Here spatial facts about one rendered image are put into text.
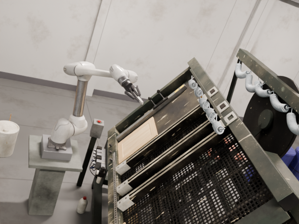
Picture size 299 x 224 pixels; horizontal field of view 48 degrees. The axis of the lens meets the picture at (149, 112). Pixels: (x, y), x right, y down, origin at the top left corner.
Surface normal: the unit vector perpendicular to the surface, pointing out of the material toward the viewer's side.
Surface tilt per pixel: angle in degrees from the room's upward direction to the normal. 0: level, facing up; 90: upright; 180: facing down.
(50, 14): 90
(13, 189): 0
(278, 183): 59
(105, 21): 90
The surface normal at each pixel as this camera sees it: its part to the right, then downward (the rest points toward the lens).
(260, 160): -0.63, -0.65
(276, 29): 0.29, 0.50
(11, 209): 0.33, -0.85
